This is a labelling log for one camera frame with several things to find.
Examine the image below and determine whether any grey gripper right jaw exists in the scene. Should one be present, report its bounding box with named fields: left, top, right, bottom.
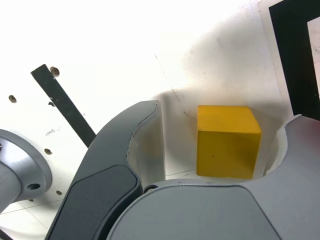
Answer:
left=99, top=113, right=320, bottom=240

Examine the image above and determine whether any black tape square outline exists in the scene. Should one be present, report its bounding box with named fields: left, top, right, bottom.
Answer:
left=268, top=0, right=320, bottom=121

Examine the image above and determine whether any yellow cube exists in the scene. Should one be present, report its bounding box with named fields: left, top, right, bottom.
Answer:
left=195, top=104, right=262, bottom=180

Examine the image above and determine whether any black tape strip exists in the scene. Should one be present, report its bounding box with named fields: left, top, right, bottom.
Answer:
left=31, top=63, right=97, bottom=148

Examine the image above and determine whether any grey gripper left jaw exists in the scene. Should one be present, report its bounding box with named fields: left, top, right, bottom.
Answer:
left=46, top=99, right=166, bottom=240

